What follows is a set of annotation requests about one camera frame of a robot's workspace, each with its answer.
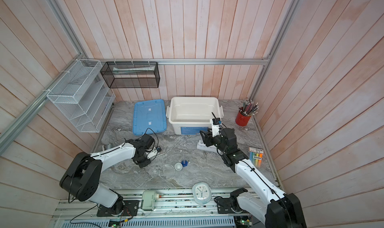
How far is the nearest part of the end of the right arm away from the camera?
0.60m

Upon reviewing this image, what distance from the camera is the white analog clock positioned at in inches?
29.8

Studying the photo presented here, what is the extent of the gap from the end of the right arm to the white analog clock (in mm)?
243
